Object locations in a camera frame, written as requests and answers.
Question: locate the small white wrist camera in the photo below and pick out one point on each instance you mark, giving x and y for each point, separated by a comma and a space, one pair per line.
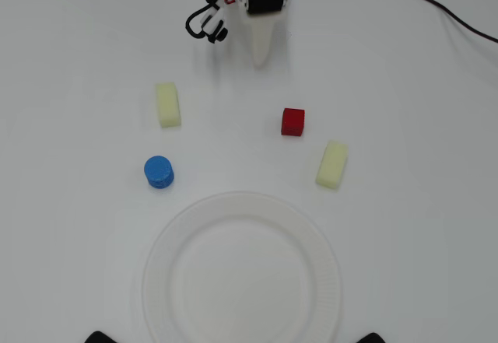
213, 22

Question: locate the pale yellow sponge block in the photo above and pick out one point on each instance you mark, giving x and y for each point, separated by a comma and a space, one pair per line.
332, 165
168, 105

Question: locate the red cube block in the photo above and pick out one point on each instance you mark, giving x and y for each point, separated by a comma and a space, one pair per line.
292, 122

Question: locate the black stand foot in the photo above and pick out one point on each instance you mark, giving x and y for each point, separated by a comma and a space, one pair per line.
100, 337
373, 338

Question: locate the white paper plate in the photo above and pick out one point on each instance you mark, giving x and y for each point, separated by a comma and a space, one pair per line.
241, 273

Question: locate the blue cylinder block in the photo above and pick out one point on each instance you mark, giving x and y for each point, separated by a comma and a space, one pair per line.
158, 172

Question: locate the white gripper, black motor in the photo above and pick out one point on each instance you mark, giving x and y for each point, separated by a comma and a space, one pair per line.
264, 0

